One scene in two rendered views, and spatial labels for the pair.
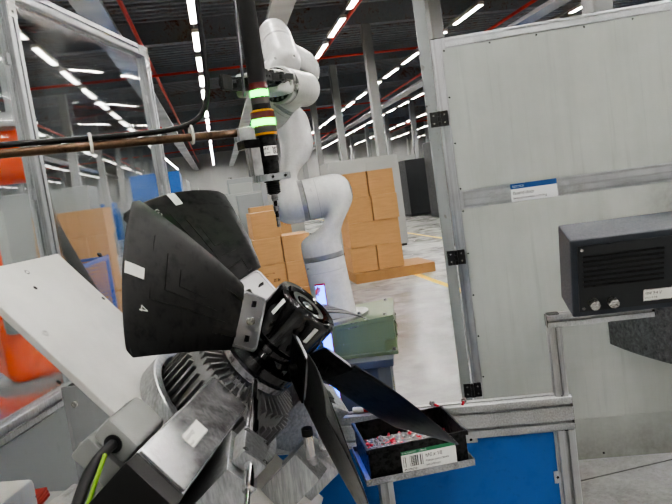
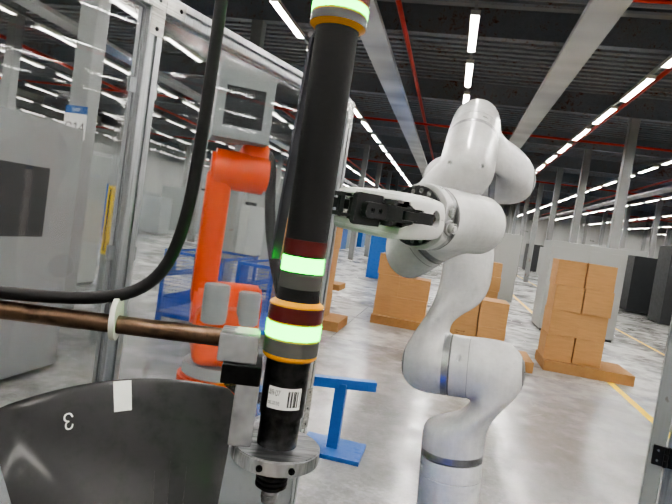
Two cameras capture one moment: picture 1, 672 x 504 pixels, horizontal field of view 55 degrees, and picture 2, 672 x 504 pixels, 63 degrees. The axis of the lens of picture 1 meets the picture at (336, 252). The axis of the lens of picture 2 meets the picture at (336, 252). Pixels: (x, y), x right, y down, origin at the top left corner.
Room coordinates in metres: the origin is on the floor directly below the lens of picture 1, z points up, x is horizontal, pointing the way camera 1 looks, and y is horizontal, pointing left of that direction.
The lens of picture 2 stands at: (0.78, -0.08, 1.63)
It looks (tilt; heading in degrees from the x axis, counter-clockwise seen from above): 3 degrees down; 21
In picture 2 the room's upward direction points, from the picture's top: 8 degrees clockwise
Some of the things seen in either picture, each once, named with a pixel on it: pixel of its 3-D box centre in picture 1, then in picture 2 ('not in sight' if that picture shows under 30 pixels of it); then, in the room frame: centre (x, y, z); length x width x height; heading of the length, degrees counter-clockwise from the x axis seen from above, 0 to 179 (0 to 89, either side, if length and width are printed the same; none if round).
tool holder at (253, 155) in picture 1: (263, 154); (270, 396); (1.17, 0.11, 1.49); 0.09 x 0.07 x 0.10; 117
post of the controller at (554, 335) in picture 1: (556, 354); not in sight; (1.46, -0.48, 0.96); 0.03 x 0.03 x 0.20; 82
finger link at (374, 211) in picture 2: (271, 76); (384, 212); (1.32, 0.08, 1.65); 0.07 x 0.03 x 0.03; 158
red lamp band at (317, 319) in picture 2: (262, 115); (295, 312); (1.18, 0.10, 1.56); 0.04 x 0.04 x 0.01
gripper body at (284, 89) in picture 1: (266, 83); (394, 212); (1.42, 0.10, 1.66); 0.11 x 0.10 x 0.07; 158
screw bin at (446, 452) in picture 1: (408, 441); not in sight; (1.35, -0.10, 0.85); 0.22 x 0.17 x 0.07; 98
